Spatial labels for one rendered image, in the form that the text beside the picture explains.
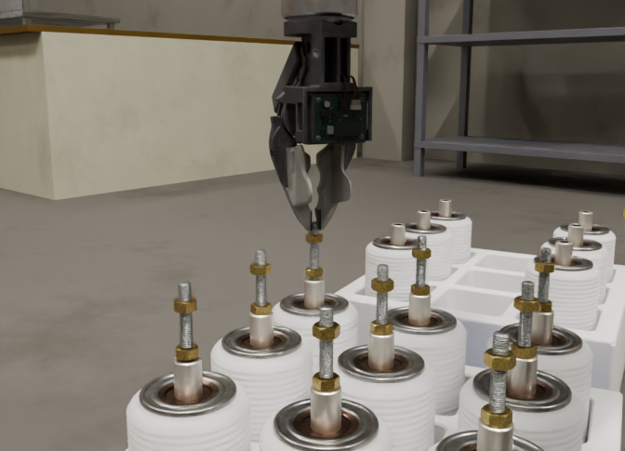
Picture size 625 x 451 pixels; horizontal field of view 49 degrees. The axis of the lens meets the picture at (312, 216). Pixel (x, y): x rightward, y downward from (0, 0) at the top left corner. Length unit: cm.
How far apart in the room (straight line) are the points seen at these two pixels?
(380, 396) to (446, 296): 52
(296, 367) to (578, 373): 25
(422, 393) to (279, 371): 13
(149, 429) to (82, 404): 62
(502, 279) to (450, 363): 50
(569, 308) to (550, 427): 41
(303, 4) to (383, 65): 363
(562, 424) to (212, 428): 26
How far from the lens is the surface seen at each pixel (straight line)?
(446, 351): 68
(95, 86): 310
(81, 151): 308
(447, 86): 432
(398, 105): 423
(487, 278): 118
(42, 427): 110
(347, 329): 73
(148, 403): 55
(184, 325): 54
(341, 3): 67
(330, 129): 65
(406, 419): 59
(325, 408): 49
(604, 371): 93
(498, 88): 416
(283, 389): 62
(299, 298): 77
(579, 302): 95
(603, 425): 71
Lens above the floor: 49
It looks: 11 degrees down
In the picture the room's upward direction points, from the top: straight up
